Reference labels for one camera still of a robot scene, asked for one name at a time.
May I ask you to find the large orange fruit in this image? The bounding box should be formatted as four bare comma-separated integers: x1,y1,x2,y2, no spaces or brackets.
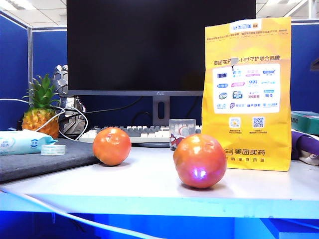
173,133,227,189

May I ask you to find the yellow printed paper bag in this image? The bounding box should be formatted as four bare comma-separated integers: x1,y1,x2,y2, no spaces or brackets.
200,16,292,172

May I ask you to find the green box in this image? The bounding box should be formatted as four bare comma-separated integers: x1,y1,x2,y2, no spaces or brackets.
291,111,319,135

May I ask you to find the purple cloth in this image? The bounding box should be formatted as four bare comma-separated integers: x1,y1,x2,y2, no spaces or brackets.
291,131,319,166

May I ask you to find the clear glass cup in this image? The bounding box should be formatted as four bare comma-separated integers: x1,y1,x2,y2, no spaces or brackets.
168,119,197,151

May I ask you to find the black computer monitor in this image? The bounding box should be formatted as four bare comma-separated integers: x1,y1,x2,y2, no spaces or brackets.
66,0,257,97

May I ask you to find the grey monitor stand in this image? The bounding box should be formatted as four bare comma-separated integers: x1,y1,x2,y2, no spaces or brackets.
136,95,173,148

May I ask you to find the white grey keyboard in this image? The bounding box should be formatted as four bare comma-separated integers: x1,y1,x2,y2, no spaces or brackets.
79,125,203,144

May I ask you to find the small orange fruit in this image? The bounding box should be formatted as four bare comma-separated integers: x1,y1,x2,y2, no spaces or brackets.
92,126,132,167

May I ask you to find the silver robot figurine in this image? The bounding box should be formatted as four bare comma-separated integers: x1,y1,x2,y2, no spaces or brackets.
52,64,87,135

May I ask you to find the clear tape roll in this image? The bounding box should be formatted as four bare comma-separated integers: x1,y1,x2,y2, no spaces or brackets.
40,144,67,156

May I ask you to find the pineapple with green crown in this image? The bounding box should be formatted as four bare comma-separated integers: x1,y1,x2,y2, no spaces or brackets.
21,74,60,139

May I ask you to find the dark grey desk mat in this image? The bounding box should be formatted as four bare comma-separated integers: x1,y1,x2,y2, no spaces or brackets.
0,138,102,184

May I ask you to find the blue wet wipes pack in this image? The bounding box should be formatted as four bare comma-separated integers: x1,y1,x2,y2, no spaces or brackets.
0,129,59,157

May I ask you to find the black cable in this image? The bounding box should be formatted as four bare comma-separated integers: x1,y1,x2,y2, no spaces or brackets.
59,96,145,122

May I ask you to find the grey partition post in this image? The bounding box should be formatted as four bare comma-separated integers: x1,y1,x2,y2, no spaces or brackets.
27,26,34,107

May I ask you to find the thick white cable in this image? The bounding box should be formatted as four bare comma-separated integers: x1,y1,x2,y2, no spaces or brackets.
0,186,161,239

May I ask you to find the thin white cable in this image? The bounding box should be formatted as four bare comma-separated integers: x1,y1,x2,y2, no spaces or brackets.
0,98,89,141

